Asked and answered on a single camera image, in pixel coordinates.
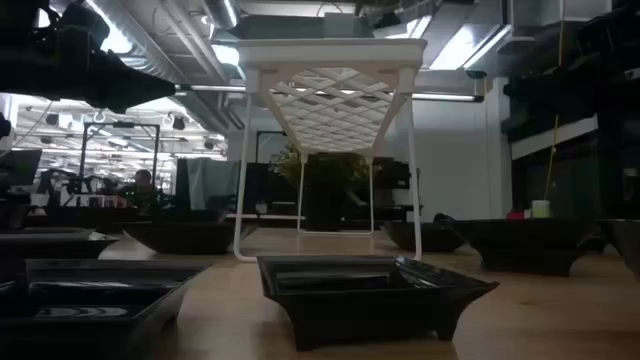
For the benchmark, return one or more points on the silver ventilation duct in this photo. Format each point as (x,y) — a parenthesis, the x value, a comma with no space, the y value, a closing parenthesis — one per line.
(222,12)

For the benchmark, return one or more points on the grey partition panel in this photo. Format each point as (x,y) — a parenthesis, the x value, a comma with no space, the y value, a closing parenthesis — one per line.
(210,182)

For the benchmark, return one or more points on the white lattice shelf rack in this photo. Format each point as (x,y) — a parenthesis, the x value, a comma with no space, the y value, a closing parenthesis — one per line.
(330,52)

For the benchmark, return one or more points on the light green cup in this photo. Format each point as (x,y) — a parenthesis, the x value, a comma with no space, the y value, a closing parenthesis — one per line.
(541,209)

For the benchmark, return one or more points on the black small square plate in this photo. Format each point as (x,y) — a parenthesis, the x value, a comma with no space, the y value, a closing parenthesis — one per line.
(100,300)
(360,310)
(55,245)

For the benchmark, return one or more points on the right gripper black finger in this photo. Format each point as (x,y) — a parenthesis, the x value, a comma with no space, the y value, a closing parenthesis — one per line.
(545,90)

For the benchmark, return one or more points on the black gantry frame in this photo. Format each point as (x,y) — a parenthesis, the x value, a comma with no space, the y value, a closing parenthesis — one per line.
(122,124)

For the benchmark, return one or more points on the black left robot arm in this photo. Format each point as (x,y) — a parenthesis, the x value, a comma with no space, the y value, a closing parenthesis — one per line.
(15,60)

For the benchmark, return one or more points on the person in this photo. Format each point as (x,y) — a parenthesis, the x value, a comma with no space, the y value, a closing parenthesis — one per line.
(142,180)

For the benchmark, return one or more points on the small green potted plant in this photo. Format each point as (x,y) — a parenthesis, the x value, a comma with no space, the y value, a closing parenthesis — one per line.
(325,172)

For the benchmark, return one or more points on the black wavy-edged mini plate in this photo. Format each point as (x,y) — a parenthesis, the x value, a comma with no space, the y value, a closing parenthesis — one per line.
(625,240)
(422,237)
(185,239)
(525,245)

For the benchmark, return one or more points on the fluorescent tube light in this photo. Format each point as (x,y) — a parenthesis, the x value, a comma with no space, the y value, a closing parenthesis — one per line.
(445,96)

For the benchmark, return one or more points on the black monitor on stand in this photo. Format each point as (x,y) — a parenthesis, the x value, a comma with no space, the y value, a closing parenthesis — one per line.
(395,175)

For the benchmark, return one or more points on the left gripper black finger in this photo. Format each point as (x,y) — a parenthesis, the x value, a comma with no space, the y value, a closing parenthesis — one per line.
(130,87)

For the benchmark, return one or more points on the small red object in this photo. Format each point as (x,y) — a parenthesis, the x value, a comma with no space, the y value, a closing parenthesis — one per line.
(515,215)

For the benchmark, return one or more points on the dark computer monitor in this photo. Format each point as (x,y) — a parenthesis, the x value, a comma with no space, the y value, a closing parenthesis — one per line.
(20,167)

